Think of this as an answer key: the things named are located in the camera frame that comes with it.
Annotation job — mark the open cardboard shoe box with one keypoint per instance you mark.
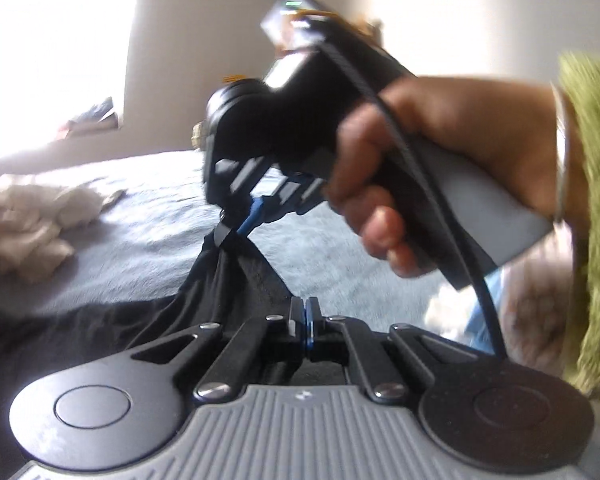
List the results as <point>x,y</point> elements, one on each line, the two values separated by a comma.
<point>92,120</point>

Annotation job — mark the folded blue garment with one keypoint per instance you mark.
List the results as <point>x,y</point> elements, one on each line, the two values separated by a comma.
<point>482,320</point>

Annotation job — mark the black printed t-shirt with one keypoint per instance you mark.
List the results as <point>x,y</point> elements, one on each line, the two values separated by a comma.
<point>80,350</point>

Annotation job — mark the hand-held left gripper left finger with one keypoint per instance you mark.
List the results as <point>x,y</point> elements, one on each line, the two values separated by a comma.
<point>296,330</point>

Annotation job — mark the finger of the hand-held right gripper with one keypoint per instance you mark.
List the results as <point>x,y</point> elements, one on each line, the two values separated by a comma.
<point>230,225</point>
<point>252,215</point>

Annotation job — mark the beige crumpled garment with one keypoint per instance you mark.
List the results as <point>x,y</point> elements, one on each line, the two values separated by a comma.
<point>25,230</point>

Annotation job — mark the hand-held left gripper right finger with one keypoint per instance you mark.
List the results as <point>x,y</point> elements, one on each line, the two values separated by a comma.
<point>314,330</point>

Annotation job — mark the silver bangle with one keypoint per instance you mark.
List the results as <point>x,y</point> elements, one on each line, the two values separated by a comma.
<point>562,150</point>

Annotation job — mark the cream bed post finial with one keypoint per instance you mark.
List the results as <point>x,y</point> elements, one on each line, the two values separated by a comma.
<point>197,135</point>

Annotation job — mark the person's right hand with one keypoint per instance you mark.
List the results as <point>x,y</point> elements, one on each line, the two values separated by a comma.
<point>480,125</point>

